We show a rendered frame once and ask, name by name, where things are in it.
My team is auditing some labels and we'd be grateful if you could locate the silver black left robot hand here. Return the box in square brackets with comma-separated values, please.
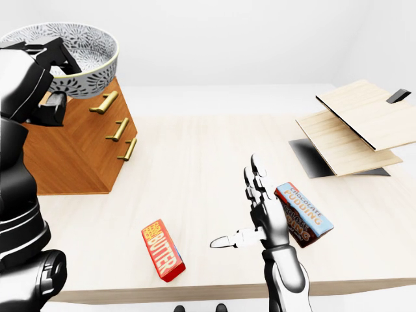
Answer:
[0, 36, 83, 128]

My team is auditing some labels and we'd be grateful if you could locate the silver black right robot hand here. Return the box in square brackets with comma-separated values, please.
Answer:
[209, 153, 290, 250]

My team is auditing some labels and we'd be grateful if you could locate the grey patterned bowl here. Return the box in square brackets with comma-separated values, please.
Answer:
[0, 22, 120, 99]

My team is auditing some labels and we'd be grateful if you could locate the wooden cabinet drawer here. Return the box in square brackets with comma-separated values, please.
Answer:
[95, 113, 138, 195]
[82, 95, 131, 163]
[69, 77, 124, 131]

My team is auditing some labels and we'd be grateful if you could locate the wooden cabinet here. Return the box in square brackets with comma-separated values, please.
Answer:
[21, 76, 138, 196]

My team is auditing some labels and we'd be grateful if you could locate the chocolate pudding box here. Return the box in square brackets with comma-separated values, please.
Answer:
[274, 181, 335, 249]

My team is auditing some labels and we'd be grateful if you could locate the pale wooden board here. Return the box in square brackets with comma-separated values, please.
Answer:
[315, 79, 416, 152]
[295, 109, 404, 178]

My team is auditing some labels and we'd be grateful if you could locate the red butter box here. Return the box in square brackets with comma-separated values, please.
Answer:
[140, 218, 187, 283]

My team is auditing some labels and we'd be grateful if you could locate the small black block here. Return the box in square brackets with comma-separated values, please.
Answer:
[386, 88, 412, 105]

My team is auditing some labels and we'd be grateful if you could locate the brass drawer handle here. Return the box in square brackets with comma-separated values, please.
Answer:
[89, 90, 120, 115]
[105, 117, 130, 142]
[116, 137, 138, 162]

